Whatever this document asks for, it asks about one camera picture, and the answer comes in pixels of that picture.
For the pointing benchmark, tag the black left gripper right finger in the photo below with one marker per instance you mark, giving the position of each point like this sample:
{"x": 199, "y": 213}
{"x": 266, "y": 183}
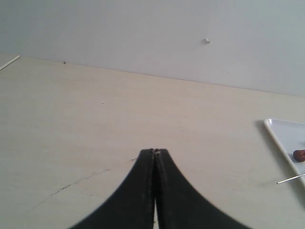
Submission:
{"x": 179, "y": 204}

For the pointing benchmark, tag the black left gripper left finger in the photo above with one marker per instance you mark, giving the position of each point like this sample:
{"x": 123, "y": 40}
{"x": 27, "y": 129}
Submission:
{"x": 131, "y": 205}

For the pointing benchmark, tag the thin metal skewer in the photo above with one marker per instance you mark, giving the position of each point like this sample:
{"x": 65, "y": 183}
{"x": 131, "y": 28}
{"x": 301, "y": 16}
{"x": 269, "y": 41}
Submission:
{"x": 292, "y": 178}

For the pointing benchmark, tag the red berry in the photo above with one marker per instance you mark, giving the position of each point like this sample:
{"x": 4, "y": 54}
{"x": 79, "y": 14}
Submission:
{"x": 299, "y": 155}

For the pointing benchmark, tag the white plastic tray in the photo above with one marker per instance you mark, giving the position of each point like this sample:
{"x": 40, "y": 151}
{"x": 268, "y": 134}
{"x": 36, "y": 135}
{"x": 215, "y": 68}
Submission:
{"x": 288, "y": 136}

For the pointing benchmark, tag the white strip on table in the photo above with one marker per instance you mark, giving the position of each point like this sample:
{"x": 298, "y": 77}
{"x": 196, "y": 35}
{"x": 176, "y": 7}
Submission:
{"x": 6, "y": 60}

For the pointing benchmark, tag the white wall hook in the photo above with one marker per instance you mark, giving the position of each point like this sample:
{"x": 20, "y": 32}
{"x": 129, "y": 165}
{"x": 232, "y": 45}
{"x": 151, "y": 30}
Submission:
{"x": 206, "y": 41}

